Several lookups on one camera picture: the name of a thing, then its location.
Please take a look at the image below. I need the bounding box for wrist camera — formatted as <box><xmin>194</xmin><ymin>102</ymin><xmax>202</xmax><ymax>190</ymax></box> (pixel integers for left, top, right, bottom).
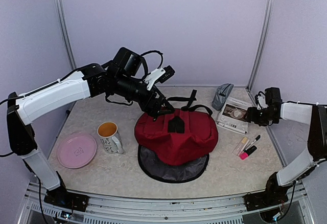
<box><xmin>144</xmin><ymin>65</ymin><xmax>175</xmax><ymax>91</ymax></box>
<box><xmin>254</xmin><ymin>91</ymin><xmax>267</xmax><ymax>110</ymax></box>

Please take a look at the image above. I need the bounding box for left aluminium frame post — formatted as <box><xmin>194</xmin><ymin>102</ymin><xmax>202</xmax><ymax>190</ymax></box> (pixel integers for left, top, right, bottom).
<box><xmin>54</xmin><ymin>0</ymin><xmax>77</xmax><ymax>70</ymax></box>

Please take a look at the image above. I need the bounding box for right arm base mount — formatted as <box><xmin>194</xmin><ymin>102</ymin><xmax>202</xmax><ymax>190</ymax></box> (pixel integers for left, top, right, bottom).
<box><xmin>243</xmin><ymin>191</ymin><xmax>289</xmax><ymax>211</ymax></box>

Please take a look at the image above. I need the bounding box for grey pencil pouch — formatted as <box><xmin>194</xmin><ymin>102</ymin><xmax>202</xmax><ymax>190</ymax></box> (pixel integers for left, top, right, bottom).
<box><xmin>212</xmin><ymin>83</ymin><xmax>234</xmax><ymax>111</ymax></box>

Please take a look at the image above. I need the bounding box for black white marker pen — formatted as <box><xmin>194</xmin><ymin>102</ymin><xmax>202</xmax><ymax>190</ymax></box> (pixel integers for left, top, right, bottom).
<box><xmin>243</xmin><ymin>135</ymin><xmax>261</xmax><ymax>151</ymax></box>

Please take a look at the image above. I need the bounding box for pink plate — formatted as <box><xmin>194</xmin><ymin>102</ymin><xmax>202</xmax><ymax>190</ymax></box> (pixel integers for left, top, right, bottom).
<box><xmin>57</xmin><ymin>133</ymin><xmax>97</xmax><ymax>169</ymax></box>

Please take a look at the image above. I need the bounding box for white patterned mug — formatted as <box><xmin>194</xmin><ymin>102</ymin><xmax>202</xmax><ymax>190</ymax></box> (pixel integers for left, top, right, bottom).
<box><xmin>97</xmin><ymin>122</ymin><xmax>125</xmax><ymax>154</ymax></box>

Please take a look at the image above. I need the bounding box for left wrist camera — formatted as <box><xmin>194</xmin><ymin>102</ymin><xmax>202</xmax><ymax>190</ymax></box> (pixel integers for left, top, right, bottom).
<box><xmin>144</xmin><ymin>65</ymin><xmax>175</xmax><ymax>91</ymax></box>

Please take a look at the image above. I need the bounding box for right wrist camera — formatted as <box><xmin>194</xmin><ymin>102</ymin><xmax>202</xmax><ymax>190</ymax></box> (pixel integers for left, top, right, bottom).
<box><xmin>254</xmin><ymin>91</ymin><xmax>267</xmax><ymax>110</ymax></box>

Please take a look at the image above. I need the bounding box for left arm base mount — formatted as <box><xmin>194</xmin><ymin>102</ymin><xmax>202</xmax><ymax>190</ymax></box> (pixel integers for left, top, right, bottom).
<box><xmin>44</xmin><ymin>192</ymin><xmax>89</xmax><ymax>212</ymax></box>

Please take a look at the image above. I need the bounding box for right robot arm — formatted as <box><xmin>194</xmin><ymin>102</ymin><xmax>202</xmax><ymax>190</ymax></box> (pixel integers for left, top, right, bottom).
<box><xmin>246</xmin><ymin>87</ymin><xmax>326</xmax><ymax>206</ymax></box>

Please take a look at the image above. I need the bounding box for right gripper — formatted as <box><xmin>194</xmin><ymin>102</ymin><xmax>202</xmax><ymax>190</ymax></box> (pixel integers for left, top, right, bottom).
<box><xmin>242</xmin><ymin>106</ymin><xmax>276</xmax><ymax>126</ymax></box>

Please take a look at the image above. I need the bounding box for right aluminium frame post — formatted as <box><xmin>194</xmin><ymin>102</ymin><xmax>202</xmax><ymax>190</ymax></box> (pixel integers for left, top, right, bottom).
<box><xmin>246</xmin><ymin>0</ymin><xmax>274</xmax><ymax>92</ymax></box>

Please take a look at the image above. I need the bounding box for front aluminium rail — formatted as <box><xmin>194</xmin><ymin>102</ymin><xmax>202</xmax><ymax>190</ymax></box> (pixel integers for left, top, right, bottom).
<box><xmin>17</xmin><ymin>180</ymin><xmax>316</xmax><ymax>224</ymax></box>

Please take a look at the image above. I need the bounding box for pink highlighter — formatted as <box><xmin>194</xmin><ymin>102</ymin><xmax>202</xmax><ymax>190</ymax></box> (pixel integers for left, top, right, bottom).
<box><xmin>239</xmin><ymin>146</ymin><xmax>257</xmax><ymax>160</ymax></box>

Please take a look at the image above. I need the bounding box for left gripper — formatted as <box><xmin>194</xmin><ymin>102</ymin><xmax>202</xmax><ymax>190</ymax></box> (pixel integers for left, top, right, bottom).
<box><xmin>114</xmin><ymin>73</ymin><xmax>176</xmax><ymax>117</ymax></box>

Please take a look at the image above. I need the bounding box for red backpack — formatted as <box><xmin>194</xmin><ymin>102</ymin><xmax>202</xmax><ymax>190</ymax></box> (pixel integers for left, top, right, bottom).
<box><xmin>134</xmin><ymin>89</ymin><xmax>219</xmax><ymax>184</ymax></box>

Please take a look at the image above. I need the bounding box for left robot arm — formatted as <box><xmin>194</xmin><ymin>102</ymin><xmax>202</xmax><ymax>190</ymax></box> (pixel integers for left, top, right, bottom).
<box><xmin>4</xmin><ymin>47</ymin><xmax>175</xmax><ymax>206</ymax></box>

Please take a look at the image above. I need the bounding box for white magazine booklet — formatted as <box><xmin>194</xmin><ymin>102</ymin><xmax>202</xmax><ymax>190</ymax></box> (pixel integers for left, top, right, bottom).
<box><xmin>217</xmin><ymin>97</ymin><xmax>252</xmax><ymax>135</ymax></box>

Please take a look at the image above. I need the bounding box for aluminium frame post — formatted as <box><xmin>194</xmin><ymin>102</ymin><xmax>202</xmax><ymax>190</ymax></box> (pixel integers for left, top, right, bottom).
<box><xmin>54</xmin><ymin>0</ymin><xmax>77</xmax><ymax>70</ymax></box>
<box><xmin>246</xmin><ymin>0</ymin><xmax>274</xmax><ymax>92</ymax></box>

